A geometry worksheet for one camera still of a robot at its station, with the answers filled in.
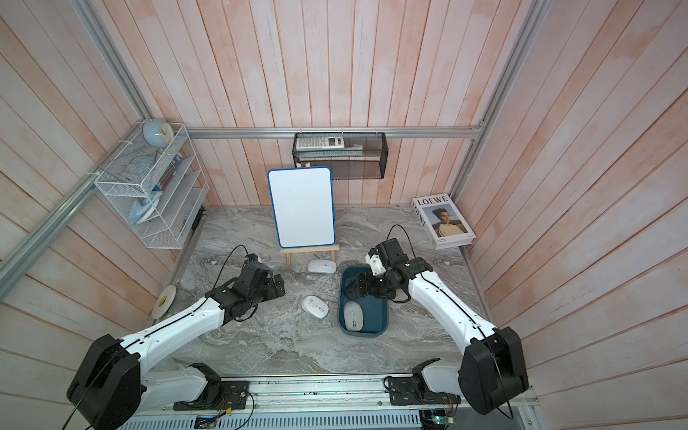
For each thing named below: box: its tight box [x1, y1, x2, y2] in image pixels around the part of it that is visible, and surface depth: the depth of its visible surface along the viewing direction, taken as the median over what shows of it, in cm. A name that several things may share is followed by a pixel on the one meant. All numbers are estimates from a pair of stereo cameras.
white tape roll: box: [151, 284, 177, 320], surface depth 94 cm
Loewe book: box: [411, 193, 477, 250], surface depth 113 cm
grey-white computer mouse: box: [344, 300, 365, 333], surface depth 87 cm
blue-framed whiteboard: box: [266, 166, 336, 250], surface depth 90 cm
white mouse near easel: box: [306, 258, 337, 275], surface depth 101 cm
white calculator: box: [295, 136, 345, 152], surface depth 92 cm
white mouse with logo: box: [301, 294, 330, 319], surface depth 90 cm
